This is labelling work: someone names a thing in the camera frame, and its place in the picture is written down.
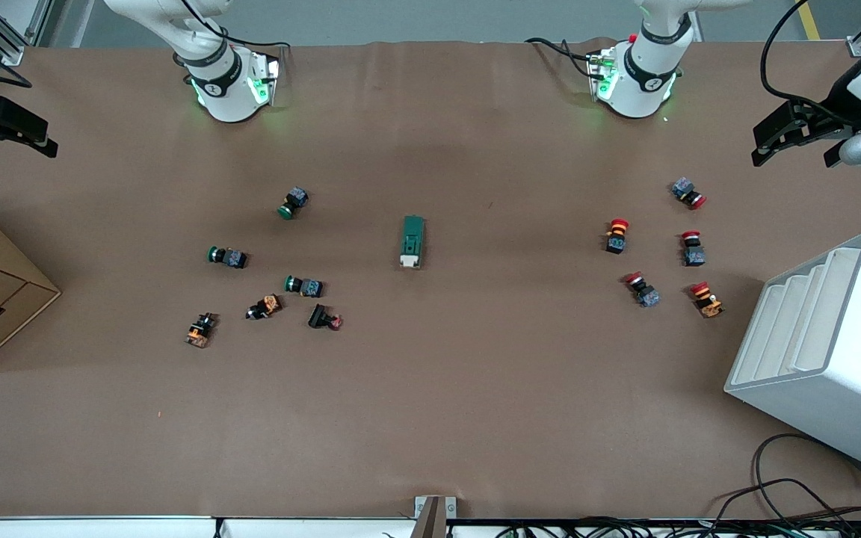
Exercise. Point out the black switch red tip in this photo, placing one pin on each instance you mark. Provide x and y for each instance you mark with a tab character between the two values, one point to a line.
320	317

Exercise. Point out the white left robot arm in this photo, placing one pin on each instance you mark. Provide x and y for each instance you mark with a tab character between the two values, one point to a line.
647	71

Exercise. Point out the red emergency stop blue block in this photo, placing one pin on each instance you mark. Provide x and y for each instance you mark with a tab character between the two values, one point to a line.
693	255
684	188
647	296

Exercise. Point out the green push button switch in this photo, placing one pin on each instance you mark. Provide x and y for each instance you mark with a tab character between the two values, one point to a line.
294	200
309	287
232	258

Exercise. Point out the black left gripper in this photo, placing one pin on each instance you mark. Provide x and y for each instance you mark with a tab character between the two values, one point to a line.
828	119

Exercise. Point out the black button orange block switch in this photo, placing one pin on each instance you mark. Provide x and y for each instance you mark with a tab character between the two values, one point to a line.
267	305
199	332

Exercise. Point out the brown paper table cover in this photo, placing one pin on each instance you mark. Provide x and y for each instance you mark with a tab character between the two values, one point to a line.
475	411

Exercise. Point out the metal table edge bracket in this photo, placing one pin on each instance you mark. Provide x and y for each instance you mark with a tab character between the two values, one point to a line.
430	515

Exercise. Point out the red emergency stop orange block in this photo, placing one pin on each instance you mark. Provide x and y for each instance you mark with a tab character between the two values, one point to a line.
708	305

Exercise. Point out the white slotted rack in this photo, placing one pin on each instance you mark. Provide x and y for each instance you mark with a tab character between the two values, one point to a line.
834	373

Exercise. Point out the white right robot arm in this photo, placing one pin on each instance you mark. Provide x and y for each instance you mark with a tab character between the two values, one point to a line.
225	90

